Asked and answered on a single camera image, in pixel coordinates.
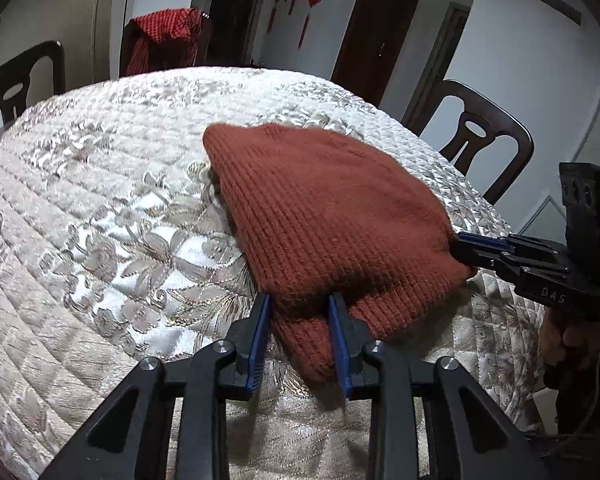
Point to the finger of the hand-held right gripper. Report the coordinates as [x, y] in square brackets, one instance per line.
[485, 239]
[480, 256]

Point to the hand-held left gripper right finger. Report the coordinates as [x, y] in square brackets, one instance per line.
[341, 355]

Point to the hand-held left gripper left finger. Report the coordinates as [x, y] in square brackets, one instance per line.
[260, 350]

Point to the rust knitted sweater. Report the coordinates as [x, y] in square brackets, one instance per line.
[330, 210]

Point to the person's right hand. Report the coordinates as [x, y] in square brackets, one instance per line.
[555, 340]

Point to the dark wooden chair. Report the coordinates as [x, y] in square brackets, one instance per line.
[123, 55]
[25, 67]
[505, 135]

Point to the cream quilted floral blanket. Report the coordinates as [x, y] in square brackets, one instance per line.
[105, 235]

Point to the reddish brown door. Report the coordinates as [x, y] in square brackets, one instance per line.
[375, 35]

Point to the red checkered garment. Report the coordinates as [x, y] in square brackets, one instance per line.
[165, 27]

